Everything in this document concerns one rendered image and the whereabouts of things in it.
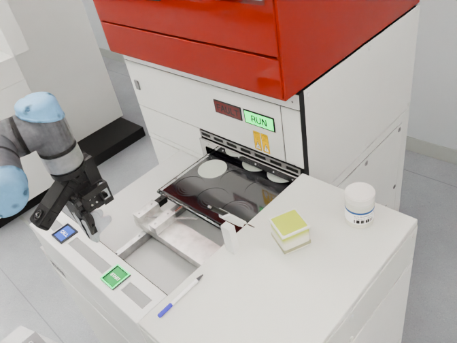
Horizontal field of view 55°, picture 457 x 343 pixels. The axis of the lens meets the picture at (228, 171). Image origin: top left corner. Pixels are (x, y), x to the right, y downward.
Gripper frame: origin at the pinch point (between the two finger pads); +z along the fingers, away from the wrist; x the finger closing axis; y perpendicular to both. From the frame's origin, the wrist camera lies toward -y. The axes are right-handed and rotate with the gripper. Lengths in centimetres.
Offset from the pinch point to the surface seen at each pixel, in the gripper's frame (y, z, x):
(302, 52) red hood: 62, -22, -15
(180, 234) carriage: 24.4, 22.6, 4.7
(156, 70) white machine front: 59, -6, 46
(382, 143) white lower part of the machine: 107, 34, -16
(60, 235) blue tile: -0.4, 14.2, 26.4
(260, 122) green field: 58, 1, -1
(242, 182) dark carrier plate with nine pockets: 51, 21, 3
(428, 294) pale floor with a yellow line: 110, 111, -40
